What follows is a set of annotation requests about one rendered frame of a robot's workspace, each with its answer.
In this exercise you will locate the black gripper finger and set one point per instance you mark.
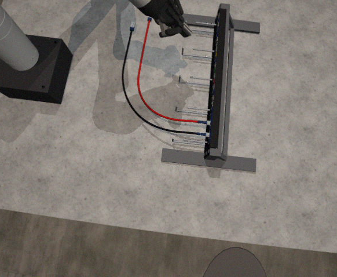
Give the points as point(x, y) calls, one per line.
point(172, 29)
point(176, 6)

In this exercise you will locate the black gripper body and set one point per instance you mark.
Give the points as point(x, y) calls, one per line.
point(156, 10)

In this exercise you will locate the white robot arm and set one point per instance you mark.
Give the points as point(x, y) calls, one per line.
point(16, 49)

